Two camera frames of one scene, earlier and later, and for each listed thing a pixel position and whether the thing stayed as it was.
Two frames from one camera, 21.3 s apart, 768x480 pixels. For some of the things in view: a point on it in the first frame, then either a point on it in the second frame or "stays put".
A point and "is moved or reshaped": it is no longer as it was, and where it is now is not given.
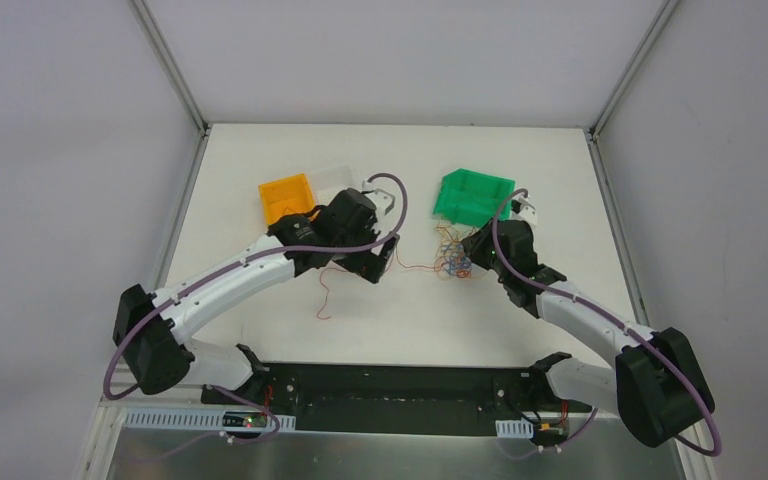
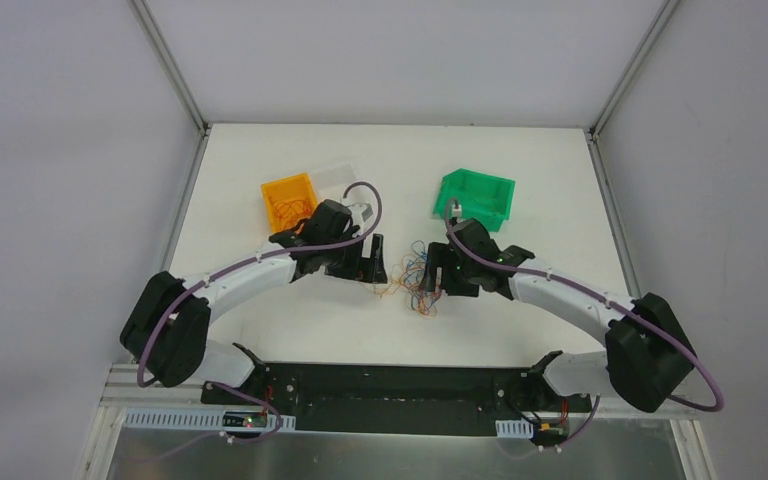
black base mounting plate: x=398 y=398 stays put
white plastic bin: x=329 y=181 stays put
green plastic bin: x=469 y=197 stays put
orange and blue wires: x=453 y=257 is moved or reshaped
